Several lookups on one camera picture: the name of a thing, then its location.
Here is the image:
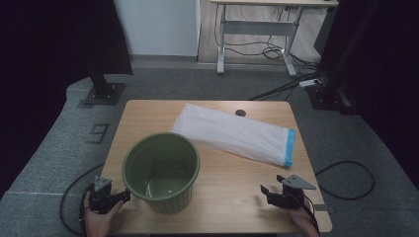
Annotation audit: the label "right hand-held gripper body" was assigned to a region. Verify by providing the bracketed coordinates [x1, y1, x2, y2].
[267, 174, 316, 210]

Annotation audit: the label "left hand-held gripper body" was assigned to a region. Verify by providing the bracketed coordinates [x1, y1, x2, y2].
[88, 176, 117, 215]

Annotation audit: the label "green plastic trash bin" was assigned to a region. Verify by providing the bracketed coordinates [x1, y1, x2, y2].
[122, 131, 202, 215]

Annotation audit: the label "white trash bag blue drawstring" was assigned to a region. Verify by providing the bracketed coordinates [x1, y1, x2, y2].
[171, 103, 296, 168]

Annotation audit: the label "person's right hand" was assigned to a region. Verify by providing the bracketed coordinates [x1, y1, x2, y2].
[285, 200, 317, 231]

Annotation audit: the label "person's left hand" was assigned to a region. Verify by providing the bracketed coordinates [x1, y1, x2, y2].
[82, 197, 126, 237]

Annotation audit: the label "grey tape strip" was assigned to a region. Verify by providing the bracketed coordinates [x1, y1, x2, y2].
[313, 203, 336, 212]

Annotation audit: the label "black slanted stand with base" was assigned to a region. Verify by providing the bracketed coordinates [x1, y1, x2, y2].
[305, 0, 384, 117]

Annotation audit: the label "white power strip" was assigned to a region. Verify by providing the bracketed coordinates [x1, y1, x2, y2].
[298, 78, 322, 89]

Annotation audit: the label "black stand with square base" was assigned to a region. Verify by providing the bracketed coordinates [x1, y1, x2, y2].
[82, 67, 127, 107]

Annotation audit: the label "black curtain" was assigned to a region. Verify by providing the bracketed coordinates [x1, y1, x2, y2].
[314, 0, 419, 182]
[0, 0, 134, 198]

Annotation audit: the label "white-legged wooden desk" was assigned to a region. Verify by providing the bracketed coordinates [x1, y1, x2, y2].
[209, 0, 340, 78]

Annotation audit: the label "white panel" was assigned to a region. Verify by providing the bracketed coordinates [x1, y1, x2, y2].
[113, 0, 202, 57]

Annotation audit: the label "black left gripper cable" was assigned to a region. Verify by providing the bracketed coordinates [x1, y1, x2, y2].
[78, 185, 95, 237]

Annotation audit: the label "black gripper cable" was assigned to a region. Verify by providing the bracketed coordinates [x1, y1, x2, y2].
[78, 185, 95, 237]
[302, 194, 321, 235]

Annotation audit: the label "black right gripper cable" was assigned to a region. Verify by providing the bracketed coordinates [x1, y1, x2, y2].
[302, 194, 321, 235]

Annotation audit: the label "black looped floor cable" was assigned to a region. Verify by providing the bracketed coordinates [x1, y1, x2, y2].
[314, 160, 377, 201]

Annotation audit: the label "black floor cable bundle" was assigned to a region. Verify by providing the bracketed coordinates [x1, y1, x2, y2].
[248, 67, 327, 102]

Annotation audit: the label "black cables under desk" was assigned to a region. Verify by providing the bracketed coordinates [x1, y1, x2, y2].
[213, 4, 325, 68]

